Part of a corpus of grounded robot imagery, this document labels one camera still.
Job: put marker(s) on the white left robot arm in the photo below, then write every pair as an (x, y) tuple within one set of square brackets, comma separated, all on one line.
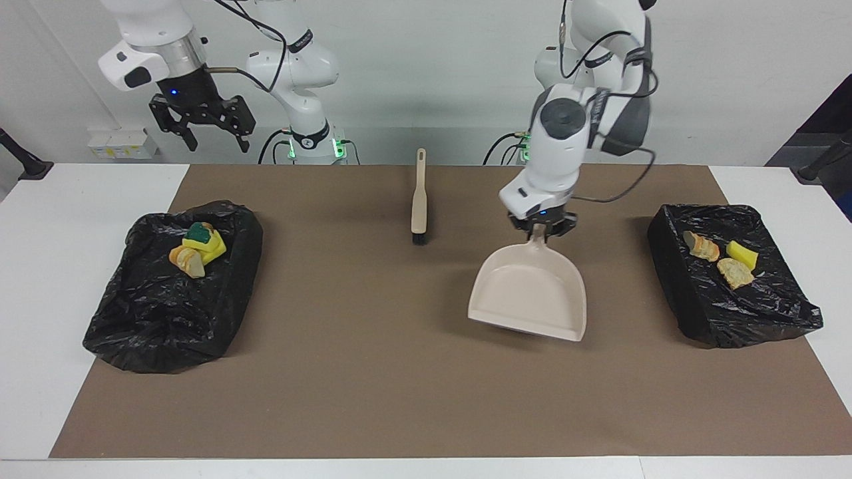
[(562, 153)]

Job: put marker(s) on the yellow sponge wedge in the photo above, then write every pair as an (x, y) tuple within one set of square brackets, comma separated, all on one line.
[(742, 253)]

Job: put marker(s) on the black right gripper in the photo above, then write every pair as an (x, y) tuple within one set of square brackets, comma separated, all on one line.
[(186, 93)]

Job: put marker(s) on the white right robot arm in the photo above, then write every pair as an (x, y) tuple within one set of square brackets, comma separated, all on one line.
[(293, 66)]

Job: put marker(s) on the brown table mat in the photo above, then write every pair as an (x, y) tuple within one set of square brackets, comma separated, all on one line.
[(426, 412)]

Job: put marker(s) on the notched yellow sponge piece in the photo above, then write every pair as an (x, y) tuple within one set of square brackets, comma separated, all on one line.
[(213, 249)]

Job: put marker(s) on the black bag-lined open bin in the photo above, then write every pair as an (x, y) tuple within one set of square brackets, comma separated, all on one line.
[(166, 313)]

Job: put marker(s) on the white wall power strip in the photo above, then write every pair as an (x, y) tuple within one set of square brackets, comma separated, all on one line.
[(123, 143)]

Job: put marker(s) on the striped croissant piece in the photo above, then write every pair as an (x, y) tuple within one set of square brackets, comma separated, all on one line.
[(702, 246)]

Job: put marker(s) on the large beige bread chunk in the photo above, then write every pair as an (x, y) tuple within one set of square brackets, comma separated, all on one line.
[(190, 263)]

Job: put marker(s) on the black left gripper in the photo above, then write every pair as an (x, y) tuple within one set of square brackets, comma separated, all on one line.
[(542, 216)]

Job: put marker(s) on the small beige bread chunk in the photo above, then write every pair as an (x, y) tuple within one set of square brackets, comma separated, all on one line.
[(735, 273)]

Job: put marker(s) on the dark partition panel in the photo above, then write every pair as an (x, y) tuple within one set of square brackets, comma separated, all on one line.
[(840, 196)]

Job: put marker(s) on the beige plastic dustpan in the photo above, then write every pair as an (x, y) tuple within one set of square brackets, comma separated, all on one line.
[(529, 293)]

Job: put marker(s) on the black stand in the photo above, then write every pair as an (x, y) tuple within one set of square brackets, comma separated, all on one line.
[(822, 166), (23, 163)]

